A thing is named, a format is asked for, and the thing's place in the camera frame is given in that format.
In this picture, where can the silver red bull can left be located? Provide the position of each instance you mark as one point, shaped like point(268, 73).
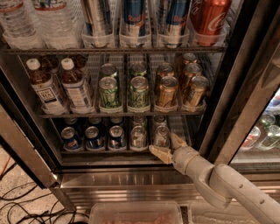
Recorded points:
point(98, 21)

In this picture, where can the blue red bull can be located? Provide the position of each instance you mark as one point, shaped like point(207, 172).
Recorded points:
point(171, 21)
point(134, 20)

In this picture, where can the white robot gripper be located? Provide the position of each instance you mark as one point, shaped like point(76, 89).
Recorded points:
point(181, 157)

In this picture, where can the clear plastic bin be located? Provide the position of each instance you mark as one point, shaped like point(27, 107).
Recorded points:
point(140, 212)
point(204, 213)

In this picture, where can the gold can rear left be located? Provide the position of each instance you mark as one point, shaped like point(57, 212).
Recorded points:
point(164, 69)

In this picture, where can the gold can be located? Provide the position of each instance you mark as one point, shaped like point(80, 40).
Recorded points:
point(190, 70)
point(198, 87)
point(164, 69)
point(187, 58)
point(167, 92)

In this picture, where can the silver soda can front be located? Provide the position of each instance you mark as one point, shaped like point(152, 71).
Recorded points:
point(138, 137)

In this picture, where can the steel fridge door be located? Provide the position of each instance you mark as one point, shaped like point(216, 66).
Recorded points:
point(19, 147)

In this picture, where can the blue pepsi can front middle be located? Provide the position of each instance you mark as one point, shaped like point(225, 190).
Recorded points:
point(94, 140)

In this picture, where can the blue pepsi can front right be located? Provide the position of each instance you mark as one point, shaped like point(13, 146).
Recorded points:
point(116, 137)

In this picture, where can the blue pepsi can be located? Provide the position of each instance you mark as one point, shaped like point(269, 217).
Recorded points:
point(73, 122)
point(94, 140)
point(97, 122)
point(116, 121)
point(116, 137)
point(71, 140)

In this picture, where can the blue pepsi can rear left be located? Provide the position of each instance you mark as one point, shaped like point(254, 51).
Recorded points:
point(73, 122)

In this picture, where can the blue red bull can right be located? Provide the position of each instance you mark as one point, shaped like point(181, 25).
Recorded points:
point(171, 21)

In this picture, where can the red coca-cola can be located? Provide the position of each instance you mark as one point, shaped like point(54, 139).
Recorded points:
point(208, 17)

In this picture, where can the tea bottle rear right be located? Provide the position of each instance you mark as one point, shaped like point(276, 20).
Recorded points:
point(79, 61)

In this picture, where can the tea bottle front left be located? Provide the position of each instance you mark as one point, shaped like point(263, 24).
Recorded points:
point(47, 88)

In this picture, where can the gold can front right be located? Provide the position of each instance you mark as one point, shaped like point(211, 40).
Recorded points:
point(198, 87)

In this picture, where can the silver soda can rear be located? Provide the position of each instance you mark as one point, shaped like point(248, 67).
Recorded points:
point(139, 120)

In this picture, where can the top wire shelf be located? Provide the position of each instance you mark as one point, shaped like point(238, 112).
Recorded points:
point(141, 50)

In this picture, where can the silver 7up can rear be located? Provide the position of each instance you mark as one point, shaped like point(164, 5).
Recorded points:
point(159, 120)

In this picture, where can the silver 7up can front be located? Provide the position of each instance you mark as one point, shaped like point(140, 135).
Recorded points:
point(161, 137)

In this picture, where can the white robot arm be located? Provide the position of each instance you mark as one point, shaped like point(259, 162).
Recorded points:
point(218, 184)

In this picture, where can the middle wire shelf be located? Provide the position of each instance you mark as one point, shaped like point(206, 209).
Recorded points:
point(149, 113)

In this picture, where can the green can front left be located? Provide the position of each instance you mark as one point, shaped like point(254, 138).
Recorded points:
point(109, 92)

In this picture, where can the gold can middle right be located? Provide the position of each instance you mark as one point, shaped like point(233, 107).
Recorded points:
point(190, 70)

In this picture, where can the clear plastic bin right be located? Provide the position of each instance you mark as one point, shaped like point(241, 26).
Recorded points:
point(204, 213)

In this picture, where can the silver 7up can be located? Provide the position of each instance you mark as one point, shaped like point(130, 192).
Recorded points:
point(161, 137)
point(159, 120)

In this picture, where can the red can behind glass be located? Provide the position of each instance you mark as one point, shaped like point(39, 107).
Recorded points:
point(251, 139)

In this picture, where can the blue pepsi can rear right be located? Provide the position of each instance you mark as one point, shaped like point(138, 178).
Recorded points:
point(116, 121)

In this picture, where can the empty white can tray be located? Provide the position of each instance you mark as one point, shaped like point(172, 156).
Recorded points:
point(177, 124)

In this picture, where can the green can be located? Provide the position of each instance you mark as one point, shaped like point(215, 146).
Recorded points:
point(109, 69)
point(138, 69)
point(109, 92)
point(139, 92)

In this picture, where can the tea bottle front right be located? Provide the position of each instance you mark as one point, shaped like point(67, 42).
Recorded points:
point(75, 84)

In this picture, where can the green can rear left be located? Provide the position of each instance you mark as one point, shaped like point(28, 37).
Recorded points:
point(109, 69)

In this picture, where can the glass fridge door right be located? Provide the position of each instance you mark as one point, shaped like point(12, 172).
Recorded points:
point(254, 99)

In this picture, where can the silver soda can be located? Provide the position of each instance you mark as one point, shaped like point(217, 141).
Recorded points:
point(139, 120)
point(138, 137)

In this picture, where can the blue pepsi can front left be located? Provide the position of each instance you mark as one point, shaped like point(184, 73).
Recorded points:
point(71, 140)

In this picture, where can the gold can rear right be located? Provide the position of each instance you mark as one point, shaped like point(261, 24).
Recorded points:
point(187, 58)

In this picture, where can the green can rear right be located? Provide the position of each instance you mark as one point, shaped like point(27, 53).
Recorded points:
point(138, 69)

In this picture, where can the wire shelf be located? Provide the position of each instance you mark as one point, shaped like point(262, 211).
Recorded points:
point(149, 113)
point(141, 50)

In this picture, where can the blue pepsi can rear middle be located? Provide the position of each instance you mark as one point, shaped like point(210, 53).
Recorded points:
point(97, 122)

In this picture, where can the tea bottle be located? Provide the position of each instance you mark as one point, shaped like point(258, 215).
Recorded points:
point(75, 84)
point(79, 61)
point(47, 88)

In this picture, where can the green can front right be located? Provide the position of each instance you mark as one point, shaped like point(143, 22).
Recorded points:
point(139, 92)

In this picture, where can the gold can front left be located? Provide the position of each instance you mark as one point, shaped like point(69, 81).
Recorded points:
point(167, 92)

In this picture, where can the blue red bull can middle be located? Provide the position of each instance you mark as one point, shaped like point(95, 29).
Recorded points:
point(134, 20)

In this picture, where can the clear plastic bin left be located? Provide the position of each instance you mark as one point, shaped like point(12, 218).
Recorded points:
point(140, 212)

